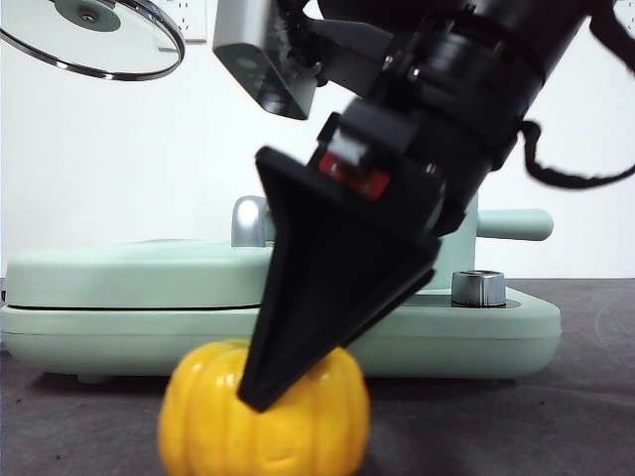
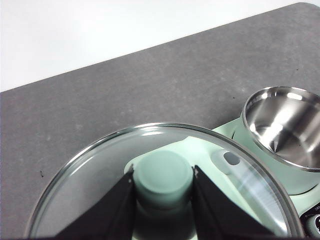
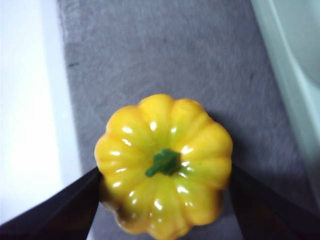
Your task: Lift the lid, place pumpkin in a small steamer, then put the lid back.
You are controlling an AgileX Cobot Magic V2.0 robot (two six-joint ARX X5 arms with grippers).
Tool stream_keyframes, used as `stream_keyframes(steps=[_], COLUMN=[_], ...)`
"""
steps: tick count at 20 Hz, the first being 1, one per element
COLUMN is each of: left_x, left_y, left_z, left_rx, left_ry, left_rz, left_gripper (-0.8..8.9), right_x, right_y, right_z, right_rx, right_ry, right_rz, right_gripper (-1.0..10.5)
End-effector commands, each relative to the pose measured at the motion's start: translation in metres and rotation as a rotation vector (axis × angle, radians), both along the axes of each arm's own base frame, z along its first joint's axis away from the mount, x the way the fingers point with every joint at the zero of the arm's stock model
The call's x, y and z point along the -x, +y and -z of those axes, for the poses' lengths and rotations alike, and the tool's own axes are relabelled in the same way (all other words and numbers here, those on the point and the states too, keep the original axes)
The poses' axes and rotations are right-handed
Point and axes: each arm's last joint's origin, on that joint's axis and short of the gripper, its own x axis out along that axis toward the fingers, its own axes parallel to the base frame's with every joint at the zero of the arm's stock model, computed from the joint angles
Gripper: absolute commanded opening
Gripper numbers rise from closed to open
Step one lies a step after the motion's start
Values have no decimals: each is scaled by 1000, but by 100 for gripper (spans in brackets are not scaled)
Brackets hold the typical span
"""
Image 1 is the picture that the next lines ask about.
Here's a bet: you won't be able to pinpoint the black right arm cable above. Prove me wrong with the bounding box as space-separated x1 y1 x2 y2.
517 0 635 191

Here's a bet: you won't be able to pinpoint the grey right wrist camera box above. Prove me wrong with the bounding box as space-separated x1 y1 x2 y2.
211 0 319 121

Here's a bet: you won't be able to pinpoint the silver control knob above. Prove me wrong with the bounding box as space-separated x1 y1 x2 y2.
449 270 507 306

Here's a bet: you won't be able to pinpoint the green breakfast machine base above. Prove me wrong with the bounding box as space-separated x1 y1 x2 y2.
0 275 563 386

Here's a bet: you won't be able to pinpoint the yellow toy pumpkin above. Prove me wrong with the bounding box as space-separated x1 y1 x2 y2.
158 338 371 476

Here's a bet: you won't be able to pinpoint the glass lid with green knob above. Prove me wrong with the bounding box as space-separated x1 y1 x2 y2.
0 0 188 81

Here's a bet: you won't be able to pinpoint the green griddle cover silver handle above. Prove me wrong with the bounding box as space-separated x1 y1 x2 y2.
3 195 280 311

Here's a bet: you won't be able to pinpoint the green steamer pot with handle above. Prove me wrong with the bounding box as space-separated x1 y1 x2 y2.
411 190 555 294

